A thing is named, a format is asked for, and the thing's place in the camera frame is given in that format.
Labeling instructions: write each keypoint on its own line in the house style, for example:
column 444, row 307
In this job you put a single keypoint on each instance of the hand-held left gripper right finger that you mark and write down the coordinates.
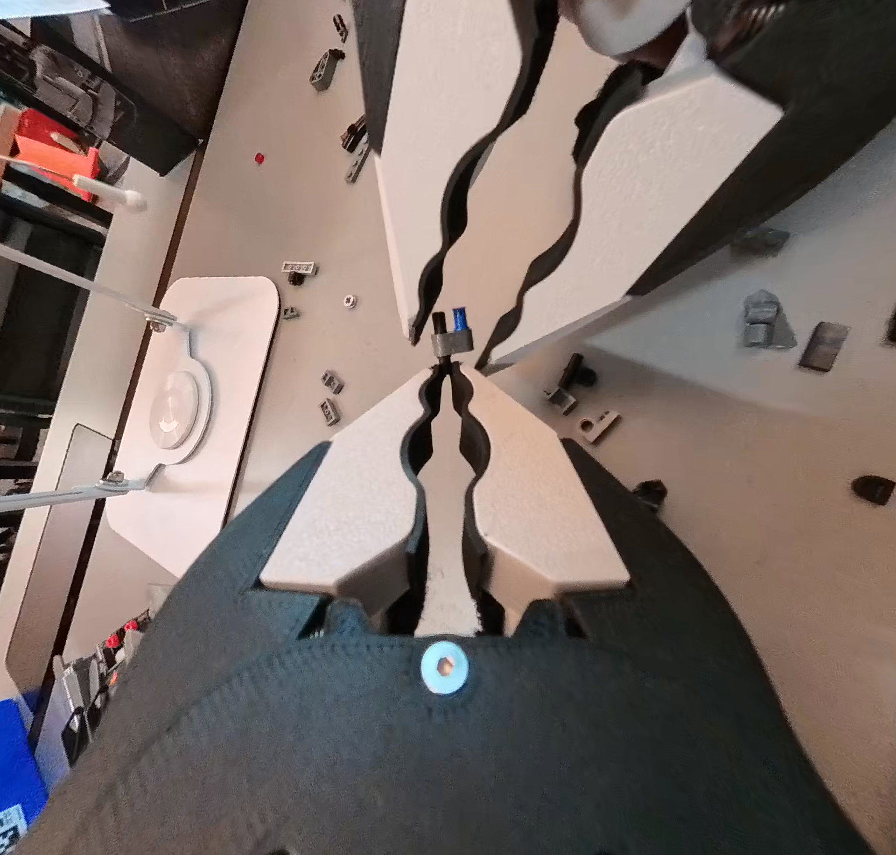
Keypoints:
column 553, row 519

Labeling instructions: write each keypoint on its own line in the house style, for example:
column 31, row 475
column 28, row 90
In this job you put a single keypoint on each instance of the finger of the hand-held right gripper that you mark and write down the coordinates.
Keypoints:
column 665, row 169
column 448, row 64

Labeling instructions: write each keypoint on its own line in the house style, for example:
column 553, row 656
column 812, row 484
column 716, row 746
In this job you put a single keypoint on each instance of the grey lego connector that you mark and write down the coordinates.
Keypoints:
column 451, row 342

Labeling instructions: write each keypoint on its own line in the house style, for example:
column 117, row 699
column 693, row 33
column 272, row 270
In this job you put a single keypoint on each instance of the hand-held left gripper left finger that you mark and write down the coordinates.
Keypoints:
column 336, row 519

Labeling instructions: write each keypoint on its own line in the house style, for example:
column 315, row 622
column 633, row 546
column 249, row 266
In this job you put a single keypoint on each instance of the grey lego car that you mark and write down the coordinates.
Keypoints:
column 77, row 694

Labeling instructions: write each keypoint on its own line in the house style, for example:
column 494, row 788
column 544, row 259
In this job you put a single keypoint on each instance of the scattered small lego pieces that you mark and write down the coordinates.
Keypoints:
column 826, row 344

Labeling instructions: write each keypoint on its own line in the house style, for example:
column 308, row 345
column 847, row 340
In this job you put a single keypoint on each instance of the blue lego pin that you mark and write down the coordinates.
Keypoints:
column 460, row 319

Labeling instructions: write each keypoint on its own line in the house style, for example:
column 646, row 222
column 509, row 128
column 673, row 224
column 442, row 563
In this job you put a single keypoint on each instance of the blue storage bin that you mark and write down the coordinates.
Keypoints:
column 17, row 750

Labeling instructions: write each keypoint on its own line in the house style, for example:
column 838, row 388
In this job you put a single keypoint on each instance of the red orange box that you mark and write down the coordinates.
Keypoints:
column 52, row 148

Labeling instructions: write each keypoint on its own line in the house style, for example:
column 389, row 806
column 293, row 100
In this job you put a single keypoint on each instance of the dark lego set box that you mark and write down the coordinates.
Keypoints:
column 161, row 64

